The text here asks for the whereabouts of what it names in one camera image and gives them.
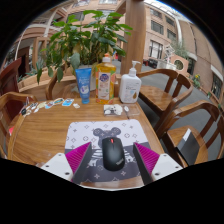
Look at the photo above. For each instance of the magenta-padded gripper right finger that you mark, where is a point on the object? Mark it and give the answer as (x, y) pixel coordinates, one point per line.
(165, 165)

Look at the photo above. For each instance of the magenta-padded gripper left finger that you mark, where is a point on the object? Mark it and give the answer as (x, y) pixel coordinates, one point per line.
(59, 164)

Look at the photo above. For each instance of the wooden pergola post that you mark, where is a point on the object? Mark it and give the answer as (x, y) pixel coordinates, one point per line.
(135, 33)

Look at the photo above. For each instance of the small black round object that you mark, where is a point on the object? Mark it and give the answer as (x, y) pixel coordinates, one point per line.
(23, 111)

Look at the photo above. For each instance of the black computer mouse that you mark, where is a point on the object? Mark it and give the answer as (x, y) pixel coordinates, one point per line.
(113, 155)

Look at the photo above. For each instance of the blue squeeze tube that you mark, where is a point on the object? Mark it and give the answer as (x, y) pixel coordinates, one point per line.
(83, 85)

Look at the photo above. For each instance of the wooden panel with round opening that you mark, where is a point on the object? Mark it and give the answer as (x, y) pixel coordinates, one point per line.
(175, 71)

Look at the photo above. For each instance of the large potted green plant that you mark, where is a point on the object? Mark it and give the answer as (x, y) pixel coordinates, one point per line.
(83, 36)

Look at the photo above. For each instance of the grey bear-print mouse pad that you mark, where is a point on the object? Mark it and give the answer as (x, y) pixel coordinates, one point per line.
(83, 133)

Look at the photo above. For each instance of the small white sticker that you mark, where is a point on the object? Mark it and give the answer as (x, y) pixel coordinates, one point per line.
(76, 105)

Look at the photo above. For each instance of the pale yellow sticker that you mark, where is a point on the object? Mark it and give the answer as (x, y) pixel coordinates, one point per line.
(41, 105)

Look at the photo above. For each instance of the clear plastic sticker packet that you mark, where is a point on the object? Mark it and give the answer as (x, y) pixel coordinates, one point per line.
(112, 110)

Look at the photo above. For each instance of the white pump bottle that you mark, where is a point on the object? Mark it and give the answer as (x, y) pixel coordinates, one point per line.
(129, 88)

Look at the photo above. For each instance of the black flat case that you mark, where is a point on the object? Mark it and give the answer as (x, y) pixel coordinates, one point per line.
(188, 146)

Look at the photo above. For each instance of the dark red wooden pedestal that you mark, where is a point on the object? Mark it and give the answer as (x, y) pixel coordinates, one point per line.
(8, 76)

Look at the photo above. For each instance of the wooden planter box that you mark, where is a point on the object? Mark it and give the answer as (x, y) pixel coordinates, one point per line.
(31, 85)

